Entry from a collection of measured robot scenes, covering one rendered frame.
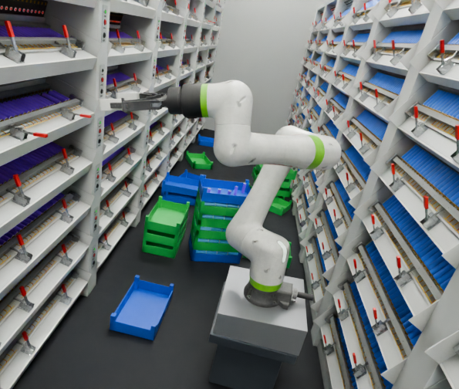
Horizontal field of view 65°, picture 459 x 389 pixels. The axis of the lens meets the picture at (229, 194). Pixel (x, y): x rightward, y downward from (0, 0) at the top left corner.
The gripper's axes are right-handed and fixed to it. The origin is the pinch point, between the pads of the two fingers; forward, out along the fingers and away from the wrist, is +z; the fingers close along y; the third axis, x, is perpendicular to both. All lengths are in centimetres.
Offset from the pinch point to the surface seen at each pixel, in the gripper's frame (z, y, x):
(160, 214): 19, 95, -84
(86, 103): 23.0, 30.1, -5.5
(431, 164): -95, 9, -21
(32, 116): 24.4, -1.7, -4.0
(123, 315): 19, 23, -100
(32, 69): 17.3, -8.3, 9.3
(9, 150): 20.8, -19.5, -9.1
